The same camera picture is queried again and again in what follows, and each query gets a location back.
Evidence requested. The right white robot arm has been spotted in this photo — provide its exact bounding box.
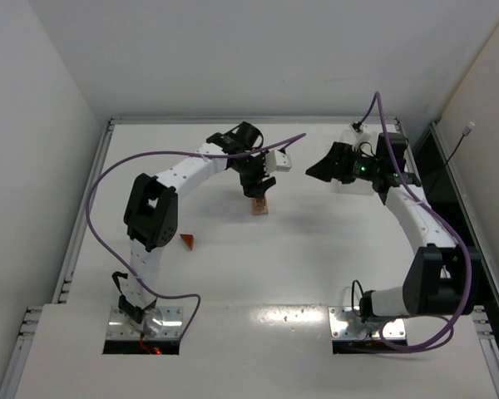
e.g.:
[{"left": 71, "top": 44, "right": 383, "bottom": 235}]
[{"left": 305, "top": 133, "right": 481, "bottom": 321}]

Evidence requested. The white plastic box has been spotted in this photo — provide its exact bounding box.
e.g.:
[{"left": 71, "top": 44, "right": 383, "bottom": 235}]
[{"left": 332, "top": 127, "right": 377, "bottom": 196}]

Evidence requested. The red-brown triangle block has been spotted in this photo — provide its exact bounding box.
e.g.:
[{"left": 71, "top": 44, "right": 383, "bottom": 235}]
[{"left": 180, "top": 234, "right": 195, "bottom": 251}]

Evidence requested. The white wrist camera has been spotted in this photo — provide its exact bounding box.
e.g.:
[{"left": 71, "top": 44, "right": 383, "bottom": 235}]
[
  {"left": 265, "top": 150, "right": 292, "bottom": 175},
  {"left": 349, "top": 122, "right": 373, "bottom": 145}
]

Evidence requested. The purple cable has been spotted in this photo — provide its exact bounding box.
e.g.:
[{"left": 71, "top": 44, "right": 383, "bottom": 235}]
[
  {"left": 85, "top": 132, "right": 308, "bottom": 337},
  {"left": 351, "top": 91, "right": 474, "bottom": 353}
]

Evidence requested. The metal base plate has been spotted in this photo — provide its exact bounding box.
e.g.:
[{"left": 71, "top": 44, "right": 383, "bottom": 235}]
[
  {"left": 328, "top": 306, "right": 407, "bottom": 343},
  {"left": 106, "top": 306, "right": 183, "bottom": 341}
]

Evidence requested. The light wood numbered plank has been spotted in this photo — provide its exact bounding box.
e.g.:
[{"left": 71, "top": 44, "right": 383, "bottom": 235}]
[{"left": 252, "top": 206, "right": 269, "bottom": 216}]

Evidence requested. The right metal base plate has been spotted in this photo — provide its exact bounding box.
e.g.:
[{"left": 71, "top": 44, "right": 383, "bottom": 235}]
[{"left": 328, "top": 306, "right": 407, "bottom": 343}]

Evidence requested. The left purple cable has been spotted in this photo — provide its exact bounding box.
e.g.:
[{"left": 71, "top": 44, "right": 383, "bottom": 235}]
[{"left": 85, "top": 132, "right": 308, "bottom": 337}]

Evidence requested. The red-brown arch block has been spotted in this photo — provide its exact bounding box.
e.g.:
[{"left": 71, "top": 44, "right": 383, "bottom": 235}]
[{"left": 252, "top": 198, "right": 267, "bottom": 207}]

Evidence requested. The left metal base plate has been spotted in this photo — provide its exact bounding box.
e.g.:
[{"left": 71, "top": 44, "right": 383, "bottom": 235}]
[{"left": 106, "top": 306, "right": 183, "bottom": 341}]

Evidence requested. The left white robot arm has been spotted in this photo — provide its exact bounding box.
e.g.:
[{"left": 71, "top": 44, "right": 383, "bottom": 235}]
[{"left": 118, "top": 122, "right": 276, "bottom": 324}]

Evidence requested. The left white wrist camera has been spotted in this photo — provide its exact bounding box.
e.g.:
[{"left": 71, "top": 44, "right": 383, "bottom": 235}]
[{"left": 265, "top": 150, "right": 292, "bottom": 175}]

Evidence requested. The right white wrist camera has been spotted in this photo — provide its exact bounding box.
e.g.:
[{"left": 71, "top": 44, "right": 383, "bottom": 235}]
[{"left": 349, "top": 122, "right": 373, "bottom": 145}]

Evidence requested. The black cable white plug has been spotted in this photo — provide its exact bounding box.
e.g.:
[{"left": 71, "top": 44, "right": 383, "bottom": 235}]
[{"left": 443, "top": 121, "right": 475, "bottom": 168}]

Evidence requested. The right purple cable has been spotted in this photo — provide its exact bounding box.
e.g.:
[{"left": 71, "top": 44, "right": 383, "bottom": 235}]
[{"left": 351, "top": 91, "right": 474, "bottom": 353}]

